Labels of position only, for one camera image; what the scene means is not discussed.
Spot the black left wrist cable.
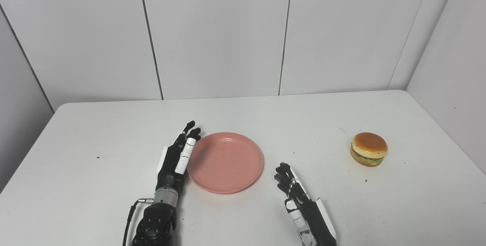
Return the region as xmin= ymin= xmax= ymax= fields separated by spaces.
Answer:
xmin=122 ymin=198 xmax=154 ymax=246

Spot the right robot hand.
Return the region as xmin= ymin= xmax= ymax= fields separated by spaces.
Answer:
xmin=274 ymin=162 xmax=337 ymax=246

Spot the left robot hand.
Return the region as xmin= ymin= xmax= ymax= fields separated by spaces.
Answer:
xmin=155 ymin=120 xmax=202 ymax=194

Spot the toy hamburger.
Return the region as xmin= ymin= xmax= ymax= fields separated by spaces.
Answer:
xmin=350 ymin=132 xmax=388 ymax=167

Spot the pink plate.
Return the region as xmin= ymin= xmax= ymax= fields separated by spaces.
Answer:
xmin=187 ymin=132 xmax=264 ymax=195

